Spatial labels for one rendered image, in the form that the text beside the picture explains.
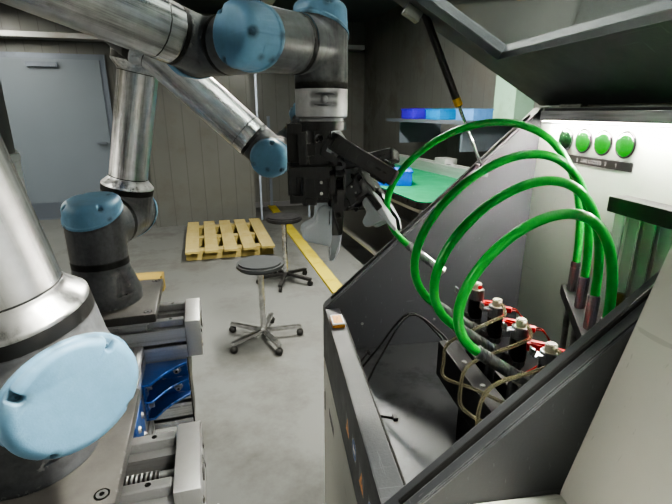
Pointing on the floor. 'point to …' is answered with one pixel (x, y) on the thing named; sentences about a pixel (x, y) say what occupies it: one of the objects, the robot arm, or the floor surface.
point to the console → (633, 417)
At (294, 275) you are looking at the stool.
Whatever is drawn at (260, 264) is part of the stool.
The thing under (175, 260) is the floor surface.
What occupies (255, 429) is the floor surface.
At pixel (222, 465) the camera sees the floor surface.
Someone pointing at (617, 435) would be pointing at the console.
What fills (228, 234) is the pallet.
